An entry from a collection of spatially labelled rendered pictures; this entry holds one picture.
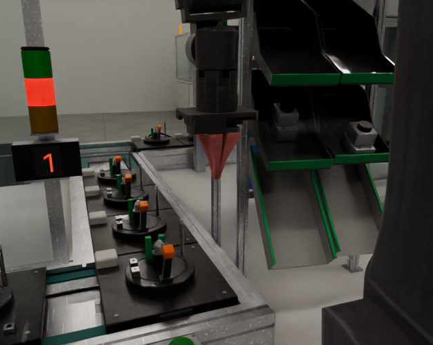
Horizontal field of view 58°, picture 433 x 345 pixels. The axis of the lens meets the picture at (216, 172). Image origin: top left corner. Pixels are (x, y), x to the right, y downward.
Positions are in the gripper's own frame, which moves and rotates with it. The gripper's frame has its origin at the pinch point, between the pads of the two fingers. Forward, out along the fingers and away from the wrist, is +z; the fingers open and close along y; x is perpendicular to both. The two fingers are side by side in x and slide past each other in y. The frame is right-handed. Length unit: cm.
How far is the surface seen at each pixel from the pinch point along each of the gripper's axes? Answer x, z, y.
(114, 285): -17.7, 26.9, 14.5
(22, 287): -23.1, 27.0, 31.3
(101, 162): -139, 36, 8
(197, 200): -86, 40, -24
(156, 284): -12.2, 24.8, 7.3
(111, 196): -65, 26, 10
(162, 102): -1055, 128, -225
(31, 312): -14.0, 26.7, 29.0
